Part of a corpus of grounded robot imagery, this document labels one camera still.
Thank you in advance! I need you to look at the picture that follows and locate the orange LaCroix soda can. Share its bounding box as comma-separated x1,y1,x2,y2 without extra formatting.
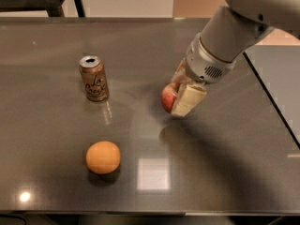
79,55,109,102

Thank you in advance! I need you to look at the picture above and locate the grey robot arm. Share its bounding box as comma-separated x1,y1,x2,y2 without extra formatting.
169,0,300,117

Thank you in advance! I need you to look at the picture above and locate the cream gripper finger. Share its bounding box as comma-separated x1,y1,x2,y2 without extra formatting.
171,82,207,117
171,59,191,83

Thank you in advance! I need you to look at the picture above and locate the red apple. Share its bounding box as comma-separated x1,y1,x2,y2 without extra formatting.
160,82,180,113

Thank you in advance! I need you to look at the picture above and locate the grey side table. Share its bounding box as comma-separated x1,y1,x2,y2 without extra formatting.
244,45,300,147

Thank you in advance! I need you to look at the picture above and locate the orange fruit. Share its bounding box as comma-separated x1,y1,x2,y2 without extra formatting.
85,141,121,174

